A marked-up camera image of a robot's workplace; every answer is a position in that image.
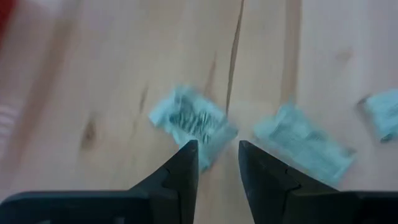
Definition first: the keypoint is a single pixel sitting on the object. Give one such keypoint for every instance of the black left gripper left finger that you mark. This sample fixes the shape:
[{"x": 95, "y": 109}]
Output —
[{"x": 155, "y": 202}]

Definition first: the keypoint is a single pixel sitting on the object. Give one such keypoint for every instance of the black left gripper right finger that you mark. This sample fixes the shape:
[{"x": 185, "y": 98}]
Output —
[{"x": 280, "y": 199}]

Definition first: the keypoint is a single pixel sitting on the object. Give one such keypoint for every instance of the crumpled white sweetener packet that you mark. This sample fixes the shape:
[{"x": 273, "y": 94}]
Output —
[
  {"x": 304, "y": 143},
  {"x": 192, "y": 118},
  {"x": 384, "y": 113}
]

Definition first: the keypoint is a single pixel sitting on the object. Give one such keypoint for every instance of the red slotted plastic basket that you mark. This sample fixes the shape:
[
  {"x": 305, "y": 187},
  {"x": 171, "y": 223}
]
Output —
[{"x": 4, "y": 15}]

